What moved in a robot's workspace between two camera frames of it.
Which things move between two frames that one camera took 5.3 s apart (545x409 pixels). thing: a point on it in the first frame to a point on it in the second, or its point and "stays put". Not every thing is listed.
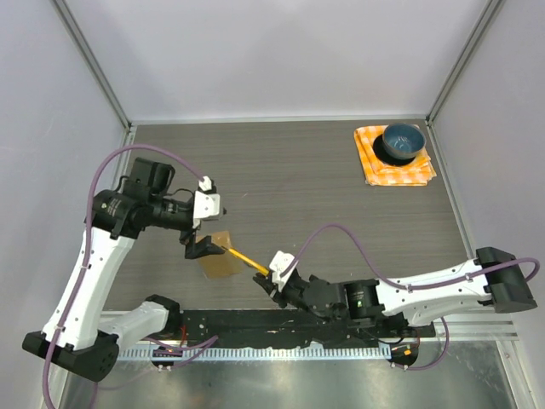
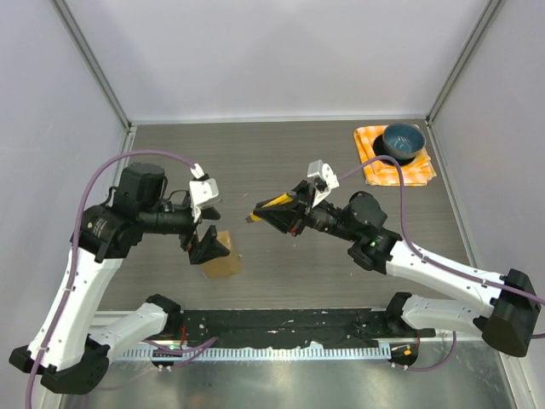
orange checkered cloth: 375,171 stays put
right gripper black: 273,290 to 290,216
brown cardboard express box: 220,265 stays put
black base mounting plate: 272,327 stays put
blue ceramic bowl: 403,141 stays put
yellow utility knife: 245,260 to 283,199
